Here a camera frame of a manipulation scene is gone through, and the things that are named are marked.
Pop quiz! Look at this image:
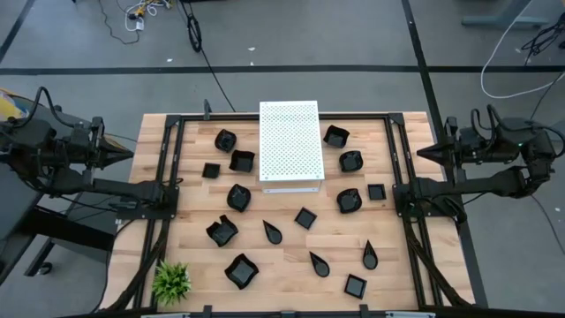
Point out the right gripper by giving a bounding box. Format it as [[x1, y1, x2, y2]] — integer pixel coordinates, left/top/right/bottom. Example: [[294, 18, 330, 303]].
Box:
[[416, 127, 486, 168]]

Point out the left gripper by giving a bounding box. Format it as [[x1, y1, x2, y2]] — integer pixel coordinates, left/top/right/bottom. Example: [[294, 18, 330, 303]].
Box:
[[64, 126, 135, 171]]

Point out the black small square plate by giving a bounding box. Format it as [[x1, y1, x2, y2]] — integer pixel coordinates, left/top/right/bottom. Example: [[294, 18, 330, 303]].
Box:
[[367, 183, 388, 201], [294, 206, 319, 231], [343, 273, 368, 300], [201, 162, 222, 180]]

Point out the black leaf-shaped plate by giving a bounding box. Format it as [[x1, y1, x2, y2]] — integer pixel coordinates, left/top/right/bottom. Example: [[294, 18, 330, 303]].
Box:
[[335, 187, 364, 215], [338, 149, 365, 173], [214, 128, 238, 154], [226, 183, 252, 214]]

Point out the black wavy square bowl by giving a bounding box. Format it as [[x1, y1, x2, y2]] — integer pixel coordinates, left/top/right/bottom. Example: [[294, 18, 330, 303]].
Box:
[[228, 149, 257, 174], [322, 124, 351, 149], [205, 214, 240, 248], [223, 253, 260, 291]]

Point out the black teardrop plate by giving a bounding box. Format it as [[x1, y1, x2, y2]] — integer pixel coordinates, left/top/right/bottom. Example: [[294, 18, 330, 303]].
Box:
[[308, 251, 331, 278], [262, 219, 283, 246], [362, 239, 380, 271]]

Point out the black side table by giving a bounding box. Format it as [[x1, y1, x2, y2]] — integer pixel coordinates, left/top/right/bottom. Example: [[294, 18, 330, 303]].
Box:
[[0, 163, 117, 284]]

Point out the yellow blue bag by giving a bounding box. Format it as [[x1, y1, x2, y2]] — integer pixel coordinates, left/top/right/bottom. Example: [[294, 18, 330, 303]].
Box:
[[0, 87, 30, 121]]

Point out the green artificial potted plant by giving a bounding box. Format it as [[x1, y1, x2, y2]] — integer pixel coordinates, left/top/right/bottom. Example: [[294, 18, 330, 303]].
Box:
[[151, 260, 193, 307]]

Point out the white perforated shelf rack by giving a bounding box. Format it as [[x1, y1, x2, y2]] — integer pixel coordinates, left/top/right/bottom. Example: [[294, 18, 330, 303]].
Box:
[[258, 100, 327, 194]]

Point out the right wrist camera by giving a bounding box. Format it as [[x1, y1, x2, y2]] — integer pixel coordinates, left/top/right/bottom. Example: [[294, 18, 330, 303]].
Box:
[[444, 115, 459, 140]]

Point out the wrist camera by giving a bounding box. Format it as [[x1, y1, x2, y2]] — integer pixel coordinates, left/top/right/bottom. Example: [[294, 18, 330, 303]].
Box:
[[444, 115, 459, 140], [89, 116, 106, 142]]

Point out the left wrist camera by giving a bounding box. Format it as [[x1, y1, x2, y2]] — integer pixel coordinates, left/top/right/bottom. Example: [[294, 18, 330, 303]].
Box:
[[89, 116, 106, 142]]

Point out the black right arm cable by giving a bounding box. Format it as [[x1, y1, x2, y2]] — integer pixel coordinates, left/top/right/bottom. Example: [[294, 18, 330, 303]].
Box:
[[469, 103, 565, 160]]

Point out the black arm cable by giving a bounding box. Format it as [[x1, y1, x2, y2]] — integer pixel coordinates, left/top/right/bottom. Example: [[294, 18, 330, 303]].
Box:
[[11, 86, 89, 130], [469, 103, 565, 160]]

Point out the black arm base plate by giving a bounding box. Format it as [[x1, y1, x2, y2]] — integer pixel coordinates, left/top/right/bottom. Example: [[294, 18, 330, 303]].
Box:
[[391, 182, 444, 219], [115, 184, 180, 221]]

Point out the black cable loop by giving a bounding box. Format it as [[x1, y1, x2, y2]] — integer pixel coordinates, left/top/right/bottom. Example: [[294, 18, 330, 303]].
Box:
[[434, 196, 469, 227]]

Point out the long white cable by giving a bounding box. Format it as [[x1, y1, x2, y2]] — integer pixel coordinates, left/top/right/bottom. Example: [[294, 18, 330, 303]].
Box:
[[479, 0, 565, 100]]

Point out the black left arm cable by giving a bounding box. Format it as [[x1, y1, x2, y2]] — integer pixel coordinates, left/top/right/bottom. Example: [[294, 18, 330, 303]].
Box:
[[11, 86, 89, 130]]

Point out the black sleeved cable bundle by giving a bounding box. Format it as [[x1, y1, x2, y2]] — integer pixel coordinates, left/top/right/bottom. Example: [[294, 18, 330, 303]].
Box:
[[405, 227, 470, 307], [105, 218, 171, 311]]

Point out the thin black cable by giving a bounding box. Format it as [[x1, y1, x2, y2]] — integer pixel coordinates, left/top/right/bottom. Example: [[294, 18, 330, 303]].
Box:
[[96, 0, 142, 46], [528, 72, 565, 256]]

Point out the black coiled cable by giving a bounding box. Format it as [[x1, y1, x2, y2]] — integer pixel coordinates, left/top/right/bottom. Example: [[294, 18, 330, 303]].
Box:
[[178, 0, 237, 114]]

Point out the white yellow cable tangle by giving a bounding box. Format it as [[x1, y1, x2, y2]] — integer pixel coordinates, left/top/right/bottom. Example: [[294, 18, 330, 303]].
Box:
[[124, 0, 173, 33]]

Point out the black tangled cable bundle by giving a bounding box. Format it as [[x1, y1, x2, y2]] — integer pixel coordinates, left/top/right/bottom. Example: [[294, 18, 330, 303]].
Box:
[[520, 19, 565, 67]]

